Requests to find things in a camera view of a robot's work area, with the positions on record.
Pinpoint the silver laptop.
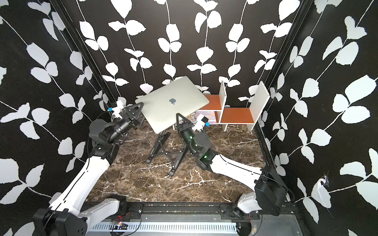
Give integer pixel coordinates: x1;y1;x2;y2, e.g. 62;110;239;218
135;76;209;134

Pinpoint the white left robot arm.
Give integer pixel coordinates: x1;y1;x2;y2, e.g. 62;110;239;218
33;101;144;236

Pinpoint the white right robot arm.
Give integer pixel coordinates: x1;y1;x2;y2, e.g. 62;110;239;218
176;113;289;216

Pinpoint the black folding laptop stand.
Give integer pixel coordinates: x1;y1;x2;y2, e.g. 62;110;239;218
145;130;189;177

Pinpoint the pastel cartoon children's book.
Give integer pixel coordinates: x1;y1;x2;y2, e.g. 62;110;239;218
187;111;217;125

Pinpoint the white shelf with orange boards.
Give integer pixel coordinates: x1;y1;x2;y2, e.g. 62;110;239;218
198;82;270;131

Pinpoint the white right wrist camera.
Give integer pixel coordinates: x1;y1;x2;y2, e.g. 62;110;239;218
192;114;209;131

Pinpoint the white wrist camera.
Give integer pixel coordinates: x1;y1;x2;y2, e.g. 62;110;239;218
192;114;209;131
108;100;125;119

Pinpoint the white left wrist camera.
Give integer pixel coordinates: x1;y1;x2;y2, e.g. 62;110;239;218
108;100;125;119

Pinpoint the black base rail with strip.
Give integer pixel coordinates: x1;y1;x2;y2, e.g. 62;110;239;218
87;202;309;236

